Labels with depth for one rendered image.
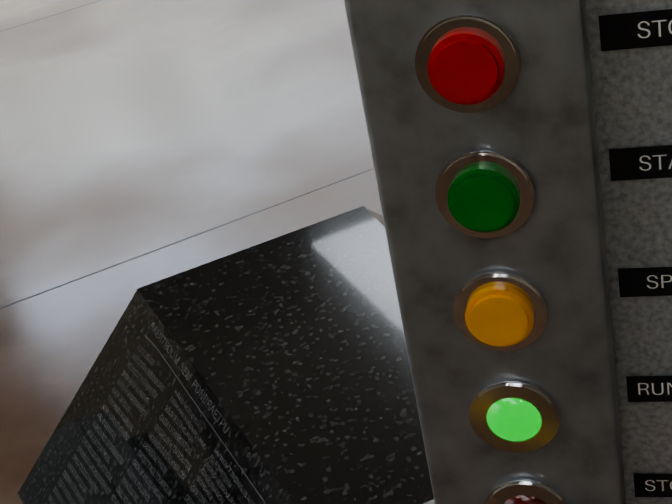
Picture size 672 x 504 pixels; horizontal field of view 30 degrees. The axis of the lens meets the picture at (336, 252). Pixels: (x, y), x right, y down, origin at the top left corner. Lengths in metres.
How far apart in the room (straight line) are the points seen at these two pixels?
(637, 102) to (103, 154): 3.83
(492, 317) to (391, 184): 0.06
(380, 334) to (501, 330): 1.00
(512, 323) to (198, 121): 3.85
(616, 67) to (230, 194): 3.32
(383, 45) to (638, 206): 0.11
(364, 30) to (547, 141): 0.07
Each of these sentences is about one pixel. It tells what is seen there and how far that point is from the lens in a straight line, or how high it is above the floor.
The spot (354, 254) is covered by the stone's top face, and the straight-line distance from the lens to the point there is 1.64.
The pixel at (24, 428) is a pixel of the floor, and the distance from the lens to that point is 2.99.
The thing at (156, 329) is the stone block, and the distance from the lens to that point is 1.60.
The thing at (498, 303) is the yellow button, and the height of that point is 1.38.
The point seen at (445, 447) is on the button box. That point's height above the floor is 1.30.
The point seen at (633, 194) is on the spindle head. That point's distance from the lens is 0.47.
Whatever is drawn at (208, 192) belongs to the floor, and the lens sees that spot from 3.80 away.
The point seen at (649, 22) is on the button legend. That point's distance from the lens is 0.45.
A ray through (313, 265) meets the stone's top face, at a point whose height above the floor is 0.82.
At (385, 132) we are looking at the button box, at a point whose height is 1.45.
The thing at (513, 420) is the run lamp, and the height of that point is 1.32.
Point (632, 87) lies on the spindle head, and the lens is 0.46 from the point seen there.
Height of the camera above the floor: 1.64
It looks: 29 degrees down
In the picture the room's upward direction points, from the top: 12 degrees counter-clockwise
